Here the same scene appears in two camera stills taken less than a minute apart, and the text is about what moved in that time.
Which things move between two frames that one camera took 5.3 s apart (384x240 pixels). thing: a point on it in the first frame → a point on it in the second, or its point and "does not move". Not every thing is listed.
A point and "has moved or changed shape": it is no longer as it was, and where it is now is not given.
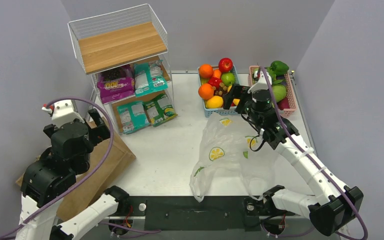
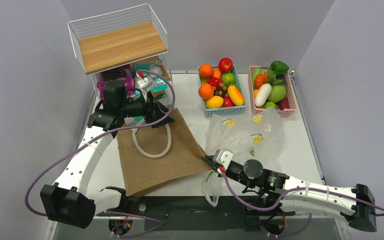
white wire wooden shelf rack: [125, 53] does not move
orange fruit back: [205, 71] does not move
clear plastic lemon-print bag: [228, 142] has moved or changed shape
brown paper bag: [107, 161] has moved or changed shape
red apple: [225, 64] does not move
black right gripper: [237, 92] → [209, 159]
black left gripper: [100, 132] → [154, 111]
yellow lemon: [214, 102] does not move
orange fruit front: [206, 91] does not move
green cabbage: [279, 92] does not move
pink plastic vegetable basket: [285, 113] does not move
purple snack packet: [116, 83] does not move
